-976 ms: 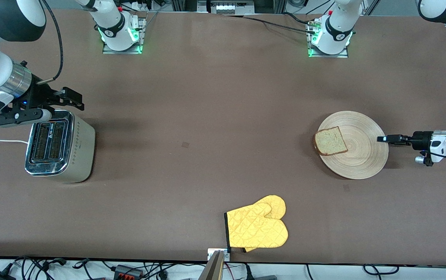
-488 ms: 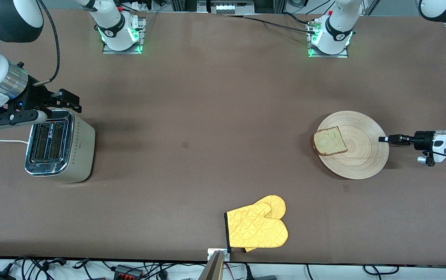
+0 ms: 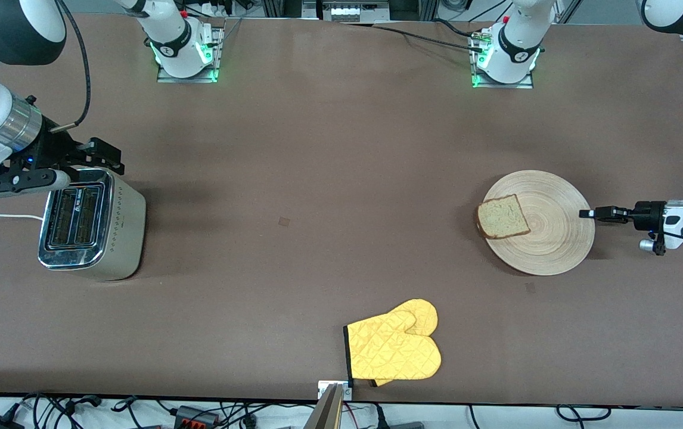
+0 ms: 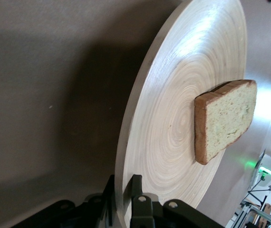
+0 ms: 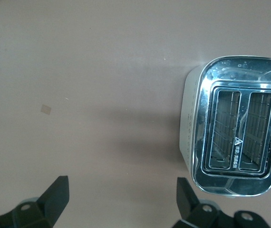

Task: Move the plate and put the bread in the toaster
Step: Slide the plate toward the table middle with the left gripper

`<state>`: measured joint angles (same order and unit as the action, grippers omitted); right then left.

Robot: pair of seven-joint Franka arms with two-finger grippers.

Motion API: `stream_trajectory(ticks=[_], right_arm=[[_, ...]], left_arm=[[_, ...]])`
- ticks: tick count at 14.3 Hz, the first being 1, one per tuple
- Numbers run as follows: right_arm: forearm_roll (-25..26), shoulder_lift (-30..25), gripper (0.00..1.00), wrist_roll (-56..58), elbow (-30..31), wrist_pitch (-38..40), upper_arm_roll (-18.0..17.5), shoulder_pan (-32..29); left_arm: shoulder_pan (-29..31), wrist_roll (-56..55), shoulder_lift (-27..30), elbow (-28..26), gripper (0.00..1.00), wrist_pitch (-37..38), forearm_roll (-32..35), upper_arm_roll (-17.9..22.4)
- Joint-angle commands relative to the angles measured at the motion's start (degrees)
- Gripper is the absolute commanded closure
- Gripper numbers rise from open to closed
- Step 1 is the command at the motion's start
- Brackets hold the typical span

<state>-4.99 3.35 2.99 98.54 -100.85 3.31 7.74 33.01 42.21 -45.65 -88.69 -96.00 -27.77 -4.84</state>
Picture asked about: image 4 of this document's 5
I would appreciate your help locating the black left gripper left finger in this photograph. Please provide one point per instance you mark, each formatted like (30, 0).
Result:
(109, 202)

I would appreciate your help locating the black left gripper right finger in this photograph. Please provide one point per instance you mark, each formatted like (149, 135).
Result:
(141, 209)

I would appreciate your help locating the round wooden plate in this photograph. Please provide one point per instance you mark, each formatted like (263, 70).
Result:
(173, 118)

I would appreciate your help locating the bread slice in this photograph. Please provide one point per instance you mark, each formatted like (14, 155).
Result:
(228, 118)

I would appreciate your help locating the aluminium profile rack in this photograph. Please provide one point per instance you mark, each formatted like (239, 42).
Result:
(252, 211)

